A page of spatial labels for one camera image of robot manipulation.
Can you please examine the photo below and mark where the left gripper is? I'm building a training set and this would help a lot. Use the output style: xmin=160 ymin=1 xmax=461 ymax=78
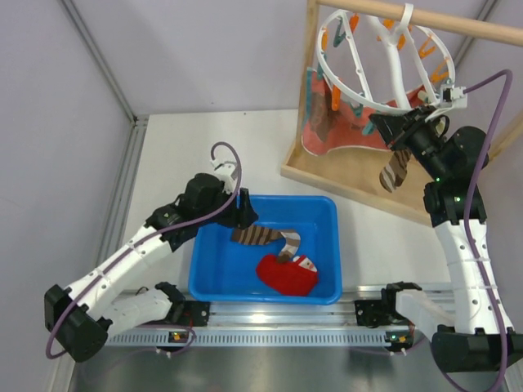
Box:
xmin=197 ymin=184 xmax=257 ymax=229

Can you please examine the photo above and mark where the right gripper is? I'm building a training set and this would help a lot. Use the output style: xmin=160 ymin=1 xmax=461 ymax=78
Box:
xmin=372 ymin=105 xmax=449 ymax=180

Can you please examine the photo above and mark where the brown striped sock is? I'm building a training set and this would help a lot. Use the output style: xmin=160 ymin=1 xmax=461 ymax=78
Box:
xmin=379 ymin=149 xmax=412 ymax=193
xmin=230 ymin=225 xmax=301 ymax=264

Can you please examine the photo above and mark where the salmon pink cloth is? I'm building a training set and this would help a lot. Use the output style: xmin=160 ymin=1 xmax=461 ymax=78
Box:
xmin=301 ymin=69 xmax=430 ymax=157

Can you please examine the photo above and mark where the white round clip hanger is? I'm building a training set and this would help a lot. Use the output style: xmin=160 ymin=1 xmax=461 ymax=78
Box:
xmin=315 ymin=3 xmax=456 ymax=117

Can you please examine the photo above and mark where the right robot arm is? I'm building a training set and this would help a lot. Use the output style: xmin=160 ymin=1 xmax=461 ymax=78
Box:
xmin=369 ymin=106 xmax=522 ymax=373

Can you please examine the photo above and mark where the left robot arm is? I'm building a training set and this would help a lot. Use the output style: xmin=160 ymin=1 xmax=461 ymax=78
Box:
xmin=43 ymin=169 xmax=258 ymax=363

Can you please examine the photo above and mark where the wooden hanger stand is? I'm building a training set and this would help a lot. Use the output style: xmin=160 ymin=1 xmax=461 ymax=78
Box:
xmin=281 ymin=0 xmax=522 ymax=225

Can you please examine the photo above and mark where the blue plastic bin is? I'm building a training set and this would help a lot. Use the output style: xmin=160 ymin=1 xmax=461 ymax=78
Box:
xmin=189 ymin=195 xmax=342 ymax=305

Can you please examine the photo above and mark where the brown hanging sock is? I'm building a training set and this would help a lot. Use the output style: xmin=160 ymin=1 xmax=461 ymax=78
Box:
xmin=310 ymin=90 xmax=340 ymax=142

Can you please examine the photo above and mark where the red santa sock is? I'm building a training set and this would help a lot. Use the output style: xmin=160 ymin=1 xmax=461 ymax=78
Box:
xmin=256 ymin=254 xmax=319 ymax=296

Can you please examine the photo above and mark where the white base board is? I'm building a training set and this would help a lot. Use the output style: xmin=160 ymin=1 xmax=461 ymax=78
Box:
xmin=123 ymin=109 xmax=449 ymax=291

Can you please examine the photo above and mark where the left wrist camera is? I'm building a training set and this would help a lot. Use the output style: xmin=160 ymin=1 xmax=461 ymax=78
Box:
xmin=211 ymin=158 xmax=239 ymax=194

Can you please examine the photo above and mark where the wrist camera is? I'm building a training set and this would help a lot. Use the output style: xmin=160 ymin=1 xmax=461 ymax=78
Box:
xmin=211 ymin=158 xmax=239 ymax=194
xmin=439 ymin=84 xmax=467 ymax=109

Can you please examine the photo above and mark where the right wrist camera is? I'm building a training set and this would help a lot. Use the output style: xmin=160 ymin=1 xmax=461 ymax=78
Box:
xmin=439 ymin=84 xmax=467 ymax=109

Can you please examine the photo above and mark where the aluminium rail frame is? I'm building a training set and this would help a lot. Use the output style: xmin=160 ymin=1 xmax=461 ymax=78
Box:
xmin=48 ymin=0 xmax=523 ymax=392

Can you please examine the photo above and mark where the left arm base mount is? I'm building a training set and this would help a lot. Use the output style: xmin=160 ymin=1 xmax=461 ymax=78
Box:
xmin=145 ymin=301 xmax=211 ymax=327

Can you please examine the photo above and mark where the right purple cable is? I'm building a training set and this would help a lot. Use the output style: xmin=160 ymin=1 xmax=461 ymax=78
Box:
xmin=432 ymin=69 xmax=514 ymax=392

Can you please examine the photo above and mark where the purple cable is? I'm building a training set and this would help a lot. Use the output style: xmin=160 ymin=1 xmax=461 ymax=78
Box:
xmin=432 ymin=69 xmax=514 ymax=392
xmin=45 ymin=141 xmax=243 ymax=360

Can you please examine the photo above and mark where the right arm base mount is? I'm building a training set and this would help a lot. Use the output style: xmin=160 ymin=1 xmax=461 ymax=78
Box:
xmin=354 ymin=300 xmax=407 ymax=328

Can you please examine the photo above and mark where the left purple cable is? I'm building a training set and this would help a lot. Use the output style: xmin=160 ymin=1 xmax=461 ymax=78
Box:
xmin=45 ymin=141 xmax=243 ymax=360

